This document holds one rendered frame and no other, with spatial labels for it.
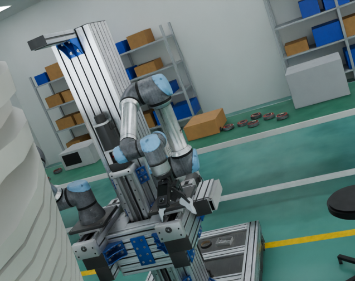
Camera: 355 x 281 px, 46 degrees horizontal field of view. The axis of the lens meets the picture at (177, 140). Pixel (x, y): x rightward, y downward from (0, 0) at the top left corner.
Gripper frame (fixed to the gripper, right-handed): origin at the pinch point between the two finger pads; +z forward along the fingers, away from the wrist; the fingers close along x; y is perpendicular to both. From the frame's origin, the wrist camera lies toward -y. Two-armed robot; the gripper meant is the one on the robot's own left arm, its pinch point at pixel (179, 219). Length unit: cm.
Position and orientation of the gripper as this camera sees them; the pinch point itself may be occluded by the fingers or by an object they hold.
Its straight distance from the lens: 167.9
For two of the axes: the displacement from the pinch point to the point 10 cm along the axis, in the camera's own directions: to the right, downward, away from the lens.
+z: 3.5, 9.0, 2.5
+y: 2.2, -3.3, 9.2
